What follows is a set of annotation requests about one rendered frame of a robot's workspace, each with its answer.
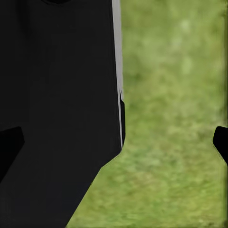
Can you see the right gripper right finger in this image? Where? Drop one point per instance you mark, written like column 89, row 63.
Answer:
column 220, row 141

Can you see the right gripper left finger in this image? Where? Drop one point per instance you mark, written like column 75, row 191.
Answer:
column 11, row 142

